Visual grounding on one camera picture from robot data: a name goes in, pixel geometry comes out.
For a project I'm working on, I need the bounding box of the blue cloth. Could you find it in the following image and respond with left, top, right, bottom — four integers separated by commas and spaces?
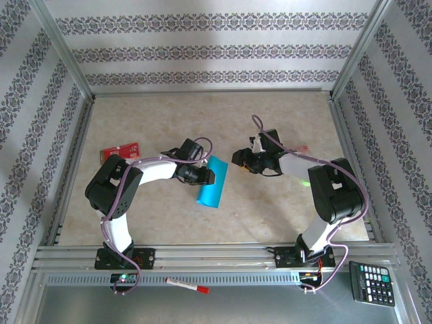
196, 155, 230, 208

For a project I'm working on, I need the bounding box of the grey metal sheet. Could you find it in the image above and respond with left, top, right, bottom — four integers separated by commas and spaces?
33, 285, 406, 324

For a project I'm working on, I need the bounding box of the red card packet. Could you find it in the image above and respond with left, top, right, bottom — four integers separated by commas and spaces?
99, 142, 141, 163

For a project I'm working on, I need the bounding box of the white marker red cap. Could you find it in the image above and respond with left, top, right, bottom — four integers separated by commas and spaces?
164, 277, 210, 294

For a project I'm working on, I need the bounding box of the small circuit board green light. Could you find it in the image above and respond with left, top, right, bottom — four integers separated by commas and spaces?
110, 272, 138, 285

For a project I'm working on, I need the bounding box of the black calculator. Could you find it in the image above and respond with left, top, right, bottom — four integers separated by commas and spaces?
348, 260, 396, 307

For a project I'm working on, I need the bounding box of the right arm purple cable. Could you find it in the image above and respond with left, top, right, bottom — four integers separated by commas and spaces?
251, 114, 371, 294

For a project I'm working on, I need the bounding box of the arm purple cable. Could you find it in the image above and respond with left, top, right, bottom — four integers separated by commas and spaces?
251, 114, 371, 294
101, 136, 214, 296

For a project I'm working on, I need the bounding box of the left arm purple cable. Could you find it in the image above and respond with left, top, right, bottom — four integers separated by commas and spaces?
101, 136, 214, 296

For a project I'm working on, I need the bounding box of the aluminium table edge rail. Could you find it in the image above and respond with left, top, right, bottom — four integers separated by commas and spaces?
329, 97, 384, 243
92, 88, 335, 99
45, 97, 97, 246

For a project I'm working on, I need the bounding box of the aluminium mounting rail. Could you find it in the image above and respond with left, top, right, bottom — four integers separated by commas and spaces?
32, 243, 401, 273

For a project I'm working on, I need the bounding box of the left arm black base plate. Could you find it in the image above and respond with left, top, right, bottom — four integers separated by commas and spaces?
94, 248, 156, 271

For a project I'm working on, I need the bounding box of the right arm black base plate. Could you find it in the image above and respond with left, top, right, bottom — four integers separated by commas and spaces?
273, 246, 337, 270

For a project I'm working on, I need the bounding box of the slotted grey cable duct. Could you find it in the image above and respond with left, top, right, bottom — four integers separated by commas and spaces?
45, 271, 327, 287

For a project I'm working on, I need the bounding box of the aluminium frame post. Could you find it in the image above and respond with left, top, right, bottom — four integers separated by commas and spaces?
28, 0, 97, 102
330, 0, 395, 101

